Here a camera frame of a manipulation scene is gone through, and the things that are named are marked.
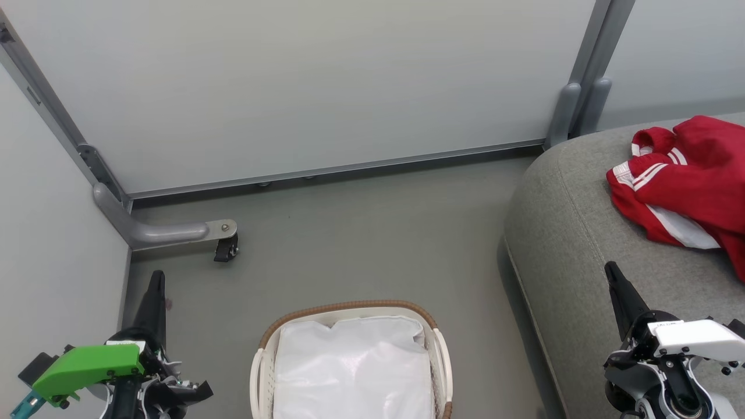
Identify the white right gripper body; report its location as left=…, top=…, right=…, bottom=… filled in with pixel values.
left=603, top=311, right=745, bottom=419

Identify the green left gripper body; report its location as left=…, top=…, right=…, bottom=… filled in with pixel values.
left=9, top=329, right=214, bottom=419

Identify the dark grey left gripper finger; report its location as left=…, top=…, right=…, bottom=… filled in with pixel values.
left=133, top=271, right=168, bottom=350

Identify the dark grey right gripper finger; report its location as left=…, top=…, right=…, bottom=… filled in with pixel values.
left=604, top=261, right=650, bottom=342

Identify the red white-striped garment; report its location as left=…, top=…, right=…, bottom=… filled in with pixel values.
left=605, top=115, right=745, bottom=283

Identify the white laundry basket brown rim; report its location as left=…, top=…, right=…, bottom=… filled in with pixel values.
left=250, top=300, right=454, bottom=419

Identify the white bag basket liner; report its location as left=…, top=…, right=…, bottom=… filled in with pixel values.
left=272, top=316, right=435, bottom=419

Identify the grey fabric sofa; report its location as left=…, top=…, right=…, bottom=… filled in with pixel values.
left=503, top=112, right=745, bottom=419

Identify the black caster wheel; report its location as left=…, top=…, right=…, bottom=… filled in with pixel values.
left=213, top=233, right=240, bottom=263

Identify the white partition panel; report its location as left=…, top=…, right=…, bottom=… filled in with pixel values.
left=0, top=0, right=599, bottom=201
left=597, top=0, right=745, bottom=132
left=0, top=64, right=132, bottom=419

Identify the grey partition foot bracket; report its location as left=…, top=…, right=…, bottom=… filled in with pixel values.
left=92, top=183, right=238, bottom=252

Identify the grey partition post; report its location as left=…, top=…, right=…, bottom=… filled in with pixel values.
left=576, top=0, right=636, bottom=137
left=545, top=0, right=613, bottom=149

